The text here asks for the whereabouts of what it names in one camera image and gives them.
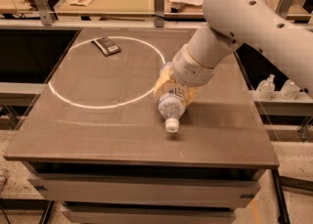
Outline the metal bracket post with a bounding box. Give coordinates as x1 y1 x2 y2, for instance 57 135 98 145
34 0 55 25
154 0 164 27
276 0 293 19

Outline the grey cabinet drawer unit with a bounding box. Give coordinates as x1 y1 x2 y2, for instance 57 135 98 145
29 173 260 224

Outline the clear pump bottle left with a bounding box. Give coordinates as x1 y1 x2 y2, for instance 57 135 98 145
255 74 275 100

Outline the dark snack bar wrapper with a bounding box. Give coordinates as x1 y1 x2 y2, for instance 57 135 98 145
93 37 121 57

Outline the clear pump bottle right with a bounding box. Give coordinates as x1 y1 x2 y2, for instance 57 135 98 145
280 79 300 100

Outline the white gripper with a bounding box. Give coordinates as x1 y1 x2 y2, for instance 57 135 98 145
154 44 218 105

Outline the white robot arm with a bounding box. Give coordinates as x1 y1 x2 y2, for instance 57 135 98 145
154 0 313 98

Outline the left metal bracket post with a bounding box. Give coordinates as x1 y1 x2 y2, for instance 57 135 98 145
34 0 55 25

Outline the clear pump bottle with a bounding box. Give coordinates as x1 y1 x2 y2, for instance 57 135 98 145
280 79 300 100
255 74 275 100

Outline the small paper card left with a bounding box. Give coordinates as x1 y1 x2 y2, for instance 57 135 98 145
68 0 94 6

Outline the right metal bracket post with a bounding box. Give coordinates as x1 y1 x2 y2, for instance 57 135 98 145
276 0 293 19

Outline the middle metal bracket post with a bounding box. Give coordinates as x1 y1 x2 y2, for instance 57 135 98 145
154 0 164 27

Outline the clear plastic water bottle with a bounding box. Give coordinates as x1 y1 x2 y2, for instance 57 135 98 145
158 84 187 133

